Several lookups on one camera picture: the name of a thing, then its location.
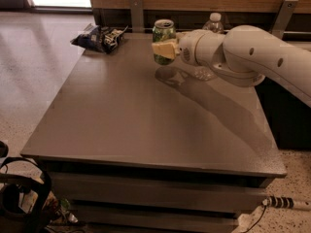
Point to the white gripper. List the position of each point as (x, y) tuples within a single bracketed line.
[(186, 49)]

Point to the clear plastic water bottle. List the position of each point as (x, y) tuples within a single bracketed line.
[(215, 25)]

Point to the right metal bracket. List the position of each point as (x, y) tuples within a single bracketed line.
[(283, 18)]

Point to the left metal bracket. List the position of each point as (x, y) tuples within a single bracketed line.
[(137, 15)]

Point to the blue chip bag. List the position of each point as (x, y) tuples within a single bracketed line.
[(99, 38)]

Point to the metal bracket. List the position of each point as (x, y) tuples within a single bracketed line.
[(283, 18), (137, 15)]

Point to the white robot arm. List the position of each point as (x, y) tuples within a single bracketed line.
[(244, 56)]

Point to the black white striped cable plug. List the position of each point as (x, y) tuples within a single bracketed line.
[(286, 203)]

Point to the grey drawer cabinet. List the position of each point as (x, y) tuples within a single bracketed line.
[(129, 142)]

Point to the green soda can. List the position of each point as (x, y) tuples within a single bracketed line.
[(163, 30)]

